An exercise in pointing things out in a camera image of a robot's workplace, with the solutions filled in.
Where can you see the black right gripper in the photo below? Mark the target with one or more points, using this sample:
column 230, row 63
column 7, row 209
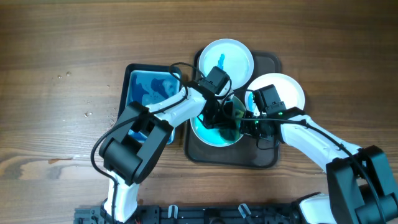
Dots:
column 246, row 128

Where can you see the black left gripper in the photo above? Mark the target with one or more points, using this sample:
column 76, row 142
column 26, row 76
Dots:
column 227, row 122

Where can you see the white plate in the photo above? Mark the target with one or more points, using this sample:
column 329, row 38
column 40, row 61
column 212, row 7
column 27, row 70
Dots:
column 211, row 136
column 233, row 57
column 291, row 94

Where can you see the green yellow sponge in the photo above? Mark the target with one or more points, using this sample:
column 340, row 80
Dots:
column 231, row 132

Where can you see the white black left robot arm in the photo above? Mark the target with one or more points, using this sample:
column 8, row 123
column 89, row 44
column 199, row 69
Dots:
column 131, row 149

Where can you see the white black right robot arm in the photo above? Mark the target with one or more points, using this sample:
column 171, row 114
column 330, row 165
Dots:
column 361, row 185

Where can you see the dark brown serving tray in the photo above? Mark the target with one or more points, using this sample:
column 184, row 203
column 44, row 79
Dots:
column 246, row 152

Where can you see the black basin with blue water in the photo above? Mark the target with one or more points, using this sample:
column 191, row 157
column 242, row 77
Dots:
column 148, row 84

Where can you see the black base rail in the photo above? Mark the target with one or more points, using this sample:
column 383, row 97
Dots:
column 266, row 214

